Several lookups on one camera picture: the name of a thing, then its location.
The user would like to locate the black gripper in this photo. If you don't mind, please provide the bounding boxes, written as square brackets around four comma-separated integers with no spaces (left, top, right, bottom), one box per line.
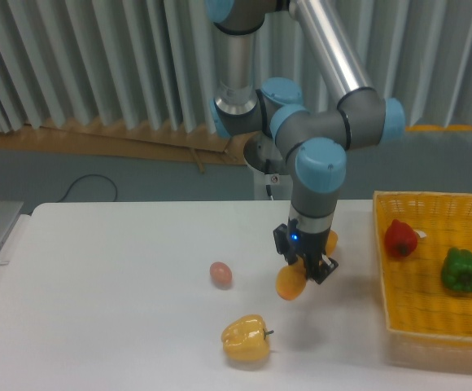
[273,218,339,284]

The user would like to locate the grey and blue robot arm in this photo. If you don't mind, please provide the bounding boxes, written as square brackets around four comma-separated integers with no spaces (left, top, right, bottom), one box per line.
[206,1,406,283]

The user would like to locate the brown egg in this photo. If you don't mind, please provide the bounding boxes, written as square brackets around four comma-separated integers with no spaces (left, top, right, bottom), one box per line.
[209,261,233,287]

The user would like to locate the red bell pepper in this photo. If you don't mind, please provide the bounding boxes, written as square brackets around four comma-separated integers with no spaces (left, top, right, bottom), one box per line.
[384,219,418,257]

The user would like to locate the yellow bell pepper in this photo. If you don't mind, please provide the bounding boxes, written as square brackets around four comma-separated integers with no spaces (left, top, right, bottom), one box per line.
[221,314,274,362]

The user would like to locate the green bell pepper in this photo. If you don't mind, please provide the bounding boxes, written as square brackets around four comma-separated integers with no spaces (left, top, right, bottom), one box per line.
[441,248,472,293]

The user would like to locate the brown cardboard sheet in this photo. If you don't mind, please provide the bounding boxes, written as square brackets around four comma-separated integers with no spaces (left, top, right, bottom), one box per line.
[0,121,250,173]

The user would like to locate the grey pleated curtain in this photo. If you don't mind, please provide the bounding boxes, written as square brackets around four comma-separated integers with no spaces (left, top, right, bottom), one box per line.
[0,1,472,133]

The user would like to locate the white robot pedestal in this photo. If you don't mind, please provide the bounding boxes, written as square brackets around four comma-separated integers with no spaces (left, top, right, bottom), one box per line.
[243,133,292,200]

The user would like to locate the black floor cable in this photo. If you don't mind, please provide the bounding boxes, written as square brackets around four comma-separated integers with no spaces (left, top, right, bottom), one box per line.
[55,174,119,204]

